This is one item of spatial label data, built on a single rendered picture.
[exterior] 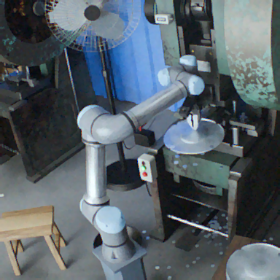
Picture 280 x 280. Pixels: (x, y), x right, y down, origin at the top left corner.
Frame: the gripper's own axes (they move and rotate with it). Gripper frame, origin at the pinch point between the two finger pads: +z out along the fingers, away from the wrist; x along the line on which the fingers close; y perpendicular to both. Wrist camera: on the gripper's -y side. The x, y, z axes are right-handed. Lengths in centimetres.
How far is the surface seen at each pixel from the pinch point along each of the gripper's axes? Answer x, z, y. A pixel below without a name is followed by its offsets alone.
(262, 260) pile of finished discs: -51, 41, -28
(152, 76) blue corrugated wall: 127, 44, 132
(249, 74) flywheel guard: -38, -40, -16
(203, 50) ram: -0.6, -34.3, 14.8
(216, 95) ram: -5.5, -11.7, 14.8
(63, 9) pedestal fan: 93, -54, 18
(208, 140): -10.2, 2.2, -3.6
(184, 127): 6.0, 1.7, 0.7
